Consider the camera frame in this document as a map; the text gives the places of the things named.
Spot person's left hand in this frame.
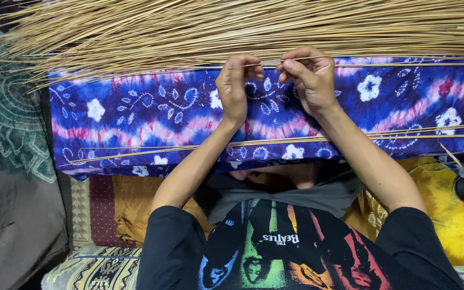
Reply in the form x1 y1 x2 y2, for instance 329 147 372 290
215 54 265 126

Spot person's right hand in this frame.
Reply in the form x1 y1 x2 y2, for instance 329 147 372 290
276 45 340 118

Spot single thin tan broom stick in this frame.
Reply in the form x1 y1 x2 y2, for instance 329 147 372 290
227 56 464 69

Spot pile of tan broom sticks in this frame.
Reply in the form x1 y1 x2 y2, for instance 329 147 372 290
0 0 464 94

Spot blue tie-dye cloth bolster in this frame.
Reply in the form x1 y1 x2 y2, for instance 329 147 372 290
49 56 464 182

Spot long curved tan stick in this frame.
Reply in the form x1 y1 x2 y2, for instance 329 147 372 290
58 122 464 167

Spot grey shorts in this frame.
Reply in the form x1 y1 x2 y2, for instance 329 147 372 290
194 169 365 225

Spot long straight tan stick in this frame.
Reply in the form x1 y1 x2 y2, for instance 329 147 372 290
90 133 464 150

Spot short tan stick piece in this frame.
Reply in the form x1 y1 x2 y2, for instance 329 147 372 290
437 139 463 168

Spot mustard orange cloth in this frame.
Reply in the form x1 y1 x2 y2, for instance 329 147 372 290
112 175 216 245

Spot black printed t-shirt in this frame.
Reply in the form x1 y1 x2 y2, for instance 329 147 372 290
136 198 464 290

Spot maroon dotted woven mat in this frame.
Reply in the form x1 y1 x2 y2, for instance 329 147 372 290
70 174 138 249

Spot yellow tie-dye cloth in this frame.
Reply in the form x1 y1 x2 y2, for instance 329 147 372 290
393 156 464 267

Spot green mandala print cloth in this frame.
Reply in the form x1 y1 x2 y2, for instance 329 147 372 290
0 16 57 189

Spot grey plain cloth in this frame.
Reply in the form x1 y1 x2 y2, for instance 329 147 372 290
0 167 70 290

